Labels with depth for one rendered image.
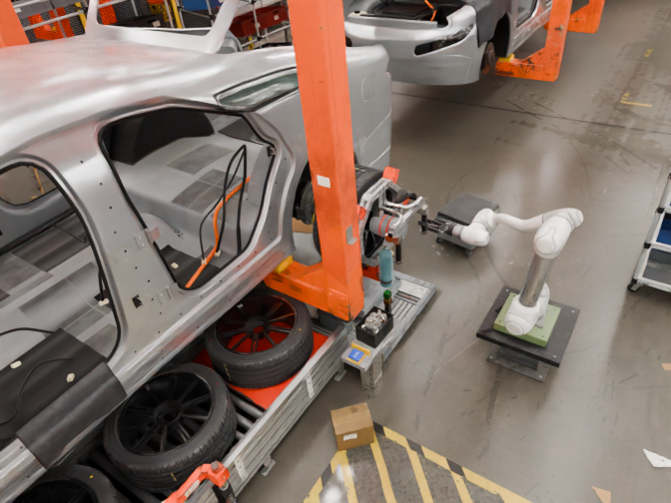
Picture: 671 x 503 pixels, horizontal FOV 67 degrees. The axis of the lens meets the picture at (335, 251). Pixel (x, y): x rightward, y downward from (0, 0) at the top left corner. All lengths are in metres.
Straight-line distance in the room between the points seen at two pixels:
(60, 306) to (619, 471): 3.18
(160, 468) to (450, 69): 4.35
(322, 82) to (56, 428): 1.84
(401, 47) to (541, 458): 3.90
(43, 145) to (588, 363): 3.25
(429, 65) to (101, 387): 4.18
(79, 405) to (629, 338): 3.31
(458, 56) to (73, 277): 3.98
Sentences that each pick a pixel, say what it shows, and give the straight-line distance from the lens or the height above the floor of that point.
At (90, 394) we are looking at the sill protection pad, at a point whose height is 0.93.
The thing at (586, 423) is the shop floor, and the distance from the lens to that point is 3.41.
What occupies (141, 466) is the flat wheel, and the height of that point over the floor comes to 0.50.
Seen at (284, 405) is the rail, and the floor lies 0.35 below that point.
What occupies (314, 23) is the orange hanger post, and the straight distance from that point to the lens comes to 2.17.
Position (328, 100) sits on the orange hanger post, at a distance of 2.25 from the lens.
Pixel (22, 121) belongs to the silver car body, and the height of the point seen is 2.02.
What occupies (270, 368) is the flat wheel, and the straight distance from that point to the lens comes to 2.98.
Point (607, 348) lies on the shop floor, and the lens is 3.83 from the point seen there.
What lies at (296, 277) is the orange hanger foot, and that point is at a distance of 3.13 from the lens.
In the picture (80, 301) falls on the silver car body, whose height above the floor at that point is 0.83.
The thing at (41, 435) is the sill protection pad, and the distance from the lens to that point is 2.53.
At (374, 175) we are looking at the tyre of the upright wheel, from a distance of 3.12.
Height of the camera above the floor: 2.71
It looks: 38 degrees down
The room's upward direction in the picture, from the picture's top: 6 degrees counter-clockwise
